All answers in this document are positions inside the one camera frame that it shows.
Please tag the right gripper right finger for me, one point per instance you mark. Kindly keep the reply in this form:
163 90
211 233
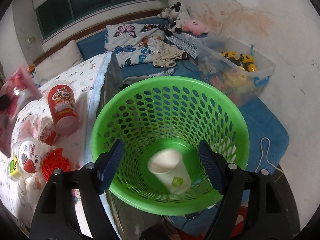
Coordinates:
207 158

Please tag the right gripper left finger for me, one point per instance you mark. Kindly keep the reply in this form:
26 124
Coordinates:
108 164

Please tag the white paper cup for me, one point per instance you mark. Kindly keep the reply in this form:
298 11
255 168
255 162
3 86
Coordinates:
168 167

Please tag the pink plastic bag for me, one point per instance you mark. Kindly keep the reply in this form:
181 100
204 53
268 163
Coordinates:
16 93

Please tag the green perforated plastic basket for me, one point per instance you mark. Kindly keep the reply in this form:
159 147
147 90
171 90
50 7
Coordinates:
169 112

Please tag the yogurt cup with strawberry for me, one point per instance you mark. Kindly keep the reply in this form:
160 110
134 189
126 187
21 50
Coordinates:
30 156

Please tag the red snack cup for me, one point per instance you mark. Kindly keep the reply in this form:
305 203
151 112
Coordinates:
60 96

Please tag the cartoon print bed sheet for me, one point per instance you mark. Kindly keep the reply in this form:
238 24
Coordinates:
94 81

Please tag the small yellow green box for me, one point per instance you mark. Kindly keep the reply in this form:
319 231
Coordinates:
13 169

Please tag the clear plastic toy bin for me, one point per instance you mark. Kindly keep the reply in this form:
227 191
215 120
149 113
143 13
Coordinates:
233 68

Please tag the white plain pillow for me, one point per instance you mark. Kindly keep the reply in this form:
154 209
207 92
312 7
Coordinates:
57 63

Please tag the beige crumpled clothing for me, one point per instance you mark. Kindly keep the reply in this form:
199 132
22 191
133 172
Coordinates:
163 54

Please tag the butterfly print pillow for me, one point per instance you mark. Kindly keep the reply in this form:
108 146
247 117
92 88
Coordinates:
129 42

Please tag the grey patterned cloth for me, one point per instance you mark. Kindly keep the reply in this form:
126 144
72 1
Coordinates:
185 42

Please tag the pink plush toy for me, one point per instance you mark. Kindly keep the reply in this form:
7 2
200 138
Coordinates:
195 27

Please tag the cow plush toy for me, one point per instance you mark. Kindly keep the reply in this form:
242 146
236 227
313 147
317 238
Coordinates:
177 14

